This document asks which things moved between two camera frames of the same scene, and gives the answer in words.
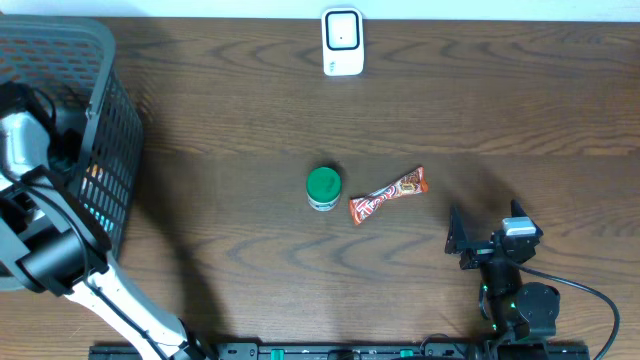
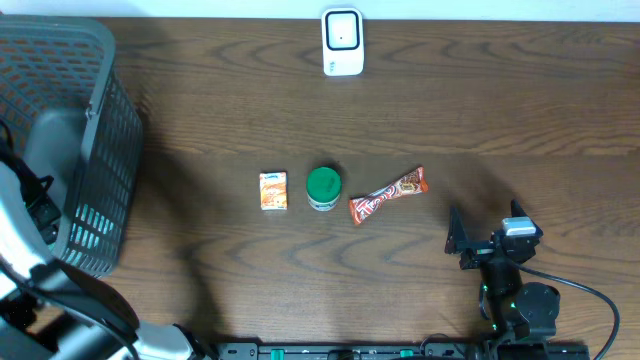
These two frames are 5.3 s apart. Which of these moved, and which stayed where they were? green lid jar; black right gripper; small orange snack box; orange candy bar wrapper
Moved: small orange snack box
Stayed: green lid jar; black right gripper; orange candy bar wrapper
